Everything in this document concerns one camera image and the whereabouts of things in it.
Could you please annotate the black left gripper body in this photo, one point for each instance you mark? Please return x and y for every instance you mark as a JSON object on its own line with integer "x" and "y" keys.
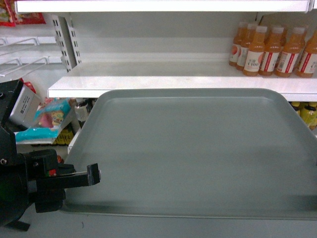
{"x": 36, "y": 180}

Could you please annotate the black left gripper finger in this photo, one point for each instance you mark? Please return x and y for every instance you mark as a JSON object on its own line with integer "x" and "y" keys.
{"x": 90, "y": 177}

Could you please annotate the grey rectangular serving tray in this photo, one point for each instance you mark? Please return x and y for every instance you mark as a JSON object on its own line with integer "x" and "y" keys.
{"x": 196, "y": 153}

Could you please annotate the teal snack bag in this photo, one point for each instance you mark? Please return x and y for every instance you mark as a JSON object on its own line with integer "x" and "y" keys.
{"x": 51, "y": 117}

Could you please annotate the white metal store shelf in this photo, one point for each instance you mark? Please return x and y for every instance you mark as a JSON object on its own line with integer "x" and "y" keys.
{"x": 88, "y": 47}

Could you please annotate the orange juice bottle front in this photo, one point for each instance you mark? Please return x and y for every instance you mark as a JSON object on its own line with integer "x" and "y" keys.
{"x": 255, "y": 52}

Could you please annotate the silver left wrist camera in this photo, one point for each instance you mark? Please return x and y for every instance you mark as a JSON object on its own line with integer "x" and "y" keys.
{"x": 25, "y": 108}

